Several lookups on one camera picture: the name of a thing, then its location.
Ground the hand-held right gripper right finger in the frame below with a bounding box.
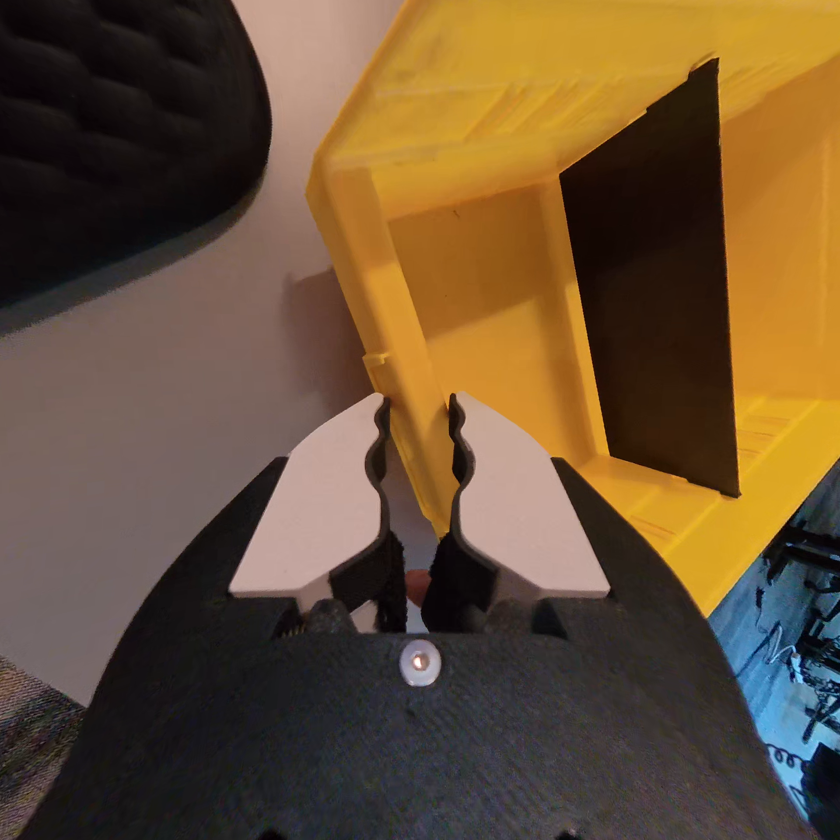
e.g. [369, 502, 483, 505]
[448, 392, 611, 601]

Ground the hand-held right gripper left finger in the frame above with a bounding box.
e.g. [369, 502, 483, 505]
[228, 392, 392, 618]

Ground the yellow plastic bin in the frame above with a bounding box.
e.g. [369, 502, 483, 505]
[306, 0, 840, 618]

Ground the grey desk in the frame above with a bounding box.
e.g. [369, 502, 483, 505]
[0, 0, 447, 706]

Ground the black bin divider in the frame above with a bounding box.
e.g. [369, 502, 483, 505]
[558, 58, 742, 497]

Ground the black mesh pad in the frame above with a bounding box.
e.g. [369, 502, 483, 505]
[0, 0, 273, 309]

